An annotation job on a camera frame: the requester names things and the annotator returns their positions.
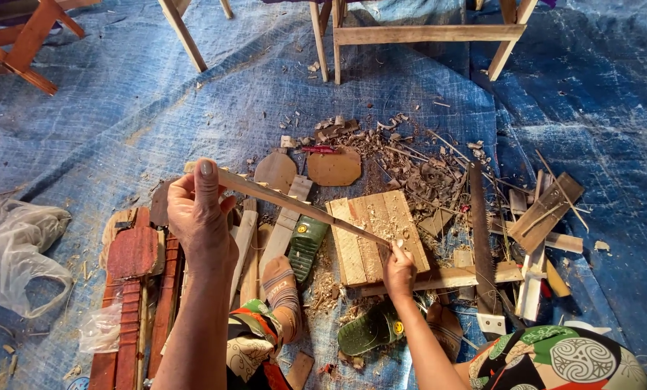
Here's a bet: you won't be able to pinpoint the person's right hand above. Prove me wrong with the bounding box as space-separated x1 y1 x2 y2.
383 238 418 300

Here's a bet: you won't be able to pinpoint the person's left hand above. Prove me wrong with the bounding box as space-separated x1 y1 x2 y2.
166 158 240 272

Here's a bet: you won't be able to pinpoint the long thin wooden strip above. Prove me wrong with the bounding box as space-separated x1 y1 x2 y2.
184 161 394 249

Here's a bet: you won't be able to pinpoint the slatted wooden work board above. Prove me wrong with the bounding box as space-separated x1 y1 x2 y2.
326 189 431 288

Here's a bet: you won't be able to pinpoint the long light wooden batten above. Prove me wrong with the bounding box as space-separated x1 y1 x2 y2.
356 261 524 298

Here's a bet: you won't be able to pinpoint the pile of wood shavings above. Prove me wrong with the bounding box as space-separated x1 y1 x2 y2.
279 113 520 218

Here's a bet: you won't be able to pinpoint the green rubber sandal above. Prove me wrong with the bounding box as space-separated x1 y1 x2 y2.
287 214 331 285
337 299 407 357

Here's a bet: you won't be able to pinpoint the person's right socked foot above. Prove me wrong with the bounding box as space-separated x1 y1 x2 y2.
426 302 464 363

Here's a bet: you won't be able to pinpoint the person's socked foot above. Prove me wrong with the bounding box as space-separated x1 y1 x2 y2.
261 255 304 344
426 302 464 363

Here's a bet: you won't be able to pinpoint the wide brown wooden cutout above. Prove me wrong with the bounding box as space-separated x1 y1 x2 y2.
307 146 362 187

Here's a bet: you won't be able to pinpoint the pale wide wooden slat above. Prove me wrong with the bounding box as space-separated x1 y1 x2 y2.
257 174 314 273

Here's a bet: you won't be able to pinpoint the person's left socked foot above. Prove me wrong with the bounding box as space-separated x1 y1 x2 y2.
261 255 304 344

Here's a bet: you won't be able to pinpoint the whitish wooden slat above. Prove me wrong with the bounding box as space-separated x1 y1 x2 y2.
515 243 547 322

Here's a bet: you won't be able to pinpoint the rounded thin wooden cutout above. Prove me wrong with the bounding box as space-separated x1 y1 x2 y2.
253 148 298 194

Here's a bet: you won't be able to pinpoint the dark weathered wooden board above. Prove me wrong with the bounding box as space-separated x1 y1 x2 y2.
507 172 586 255

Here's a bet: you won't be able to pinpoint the pale narrow wooden slat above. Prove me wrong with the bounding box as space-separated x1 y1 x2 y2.
228 198 260 311

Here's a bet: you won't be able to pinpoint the small brown wood scrap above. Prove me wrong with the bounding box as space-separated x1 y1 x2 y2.
285 350 316 390

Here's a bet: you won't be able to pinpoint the light wooden lath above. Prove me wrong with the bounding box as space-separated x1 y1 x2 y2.
488 219 585 255

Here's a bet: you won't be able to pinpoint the person's patterned trousers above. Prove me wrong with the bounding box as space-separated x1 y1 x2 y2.
225 298 647 390

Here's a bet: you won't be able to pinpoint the narrow red painted plank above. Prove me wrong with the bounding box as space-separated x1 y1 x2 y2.
146 234 184 380

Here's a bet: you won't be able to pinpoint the dark brown wooden piece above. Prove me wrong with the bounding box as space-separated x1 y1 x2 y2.
148 179 181 228

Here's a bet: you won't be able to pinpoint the red shaped wooden board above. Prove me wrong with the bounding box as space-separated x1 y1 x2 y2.
107 206 160 281

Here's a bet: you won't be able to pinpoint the wide red painted plank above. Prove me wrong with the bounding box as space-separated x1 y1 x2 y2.
87 276 143 390

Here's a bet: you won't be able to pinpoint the slanted wooden leg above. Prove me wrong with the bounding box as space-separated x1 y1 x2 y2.
157 0 209 74

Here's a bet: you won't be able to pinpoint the small clear plastic bag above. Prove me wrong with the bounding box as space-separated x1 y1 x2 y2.
78 299 124 356

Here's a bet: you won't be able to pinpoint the blue tarpaulin sheet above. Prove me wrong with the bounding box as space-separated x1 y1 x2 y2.
0 0 647 390

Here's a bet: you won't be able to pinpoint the large clear plastic bag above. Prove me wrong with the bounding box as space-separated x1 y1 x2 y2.
0 197 74 320

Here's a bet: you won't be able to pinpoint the hand saw with white handle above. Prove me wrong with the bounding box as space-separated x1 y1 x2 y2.
468 161 508 337

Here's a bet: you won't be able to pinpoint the yellow tool handle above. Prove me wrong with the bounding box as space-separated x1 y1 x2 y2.
544 258 572 299

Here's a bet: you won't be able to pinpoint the light wooden stool frame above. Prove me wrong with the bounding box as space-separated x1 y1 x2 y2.
309 0 540 86

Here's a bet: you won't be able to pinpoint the red wooden frame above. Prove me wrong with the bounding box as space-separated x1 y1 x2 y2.
0 0 102 96

